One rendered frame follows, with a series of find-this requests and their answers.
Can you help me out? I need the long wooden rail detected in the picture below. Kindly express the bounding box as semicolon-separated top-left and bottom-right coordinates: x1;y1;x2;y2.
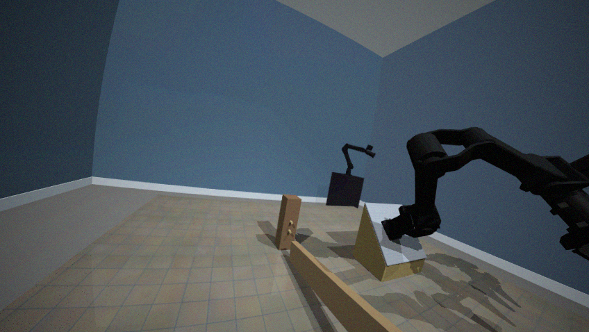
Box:
289;241;403;332

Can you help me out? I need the brown wooden post with two pegs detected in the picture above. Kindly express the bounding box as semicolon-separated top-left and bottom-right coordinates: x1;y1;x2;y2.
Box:
275;194;302;251

